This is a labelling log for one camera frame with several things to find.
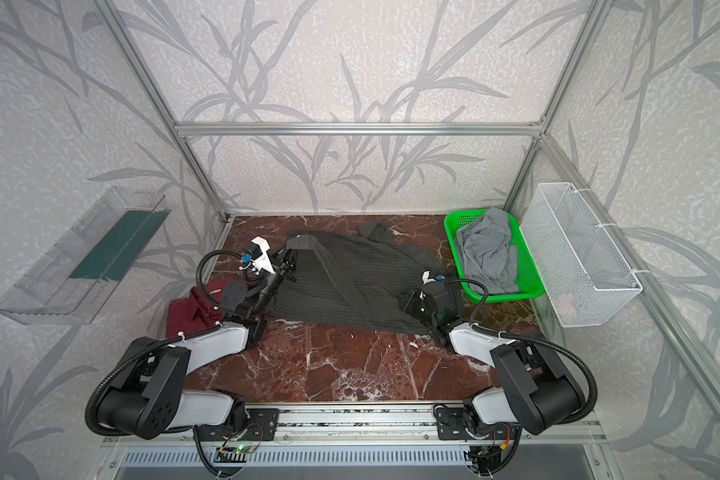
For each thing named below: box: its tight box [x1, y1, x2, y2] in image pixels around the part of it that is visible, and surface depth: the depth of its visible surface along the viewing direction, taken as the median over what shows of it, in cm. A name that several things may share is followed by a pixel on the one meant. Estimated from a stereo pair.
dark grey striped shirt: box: [268, 222, 457, 334], surface depth 98 cm
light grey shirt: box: [456, 207, 520, 295], surface depth 107 cm
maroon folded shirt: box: [166, 283, 226, 339], surface depth 92 cm
